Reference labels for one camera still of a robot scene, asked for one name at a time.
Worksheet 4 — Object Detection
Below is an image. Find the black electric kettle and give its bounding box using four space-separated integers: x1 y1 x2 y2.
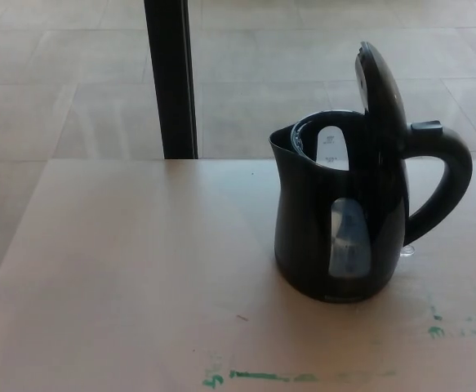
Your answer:
268 41 474 305

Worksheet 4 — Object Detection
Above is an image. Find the black vertical post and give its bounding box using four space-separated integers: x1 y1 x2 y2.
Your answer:
143 0 199 160

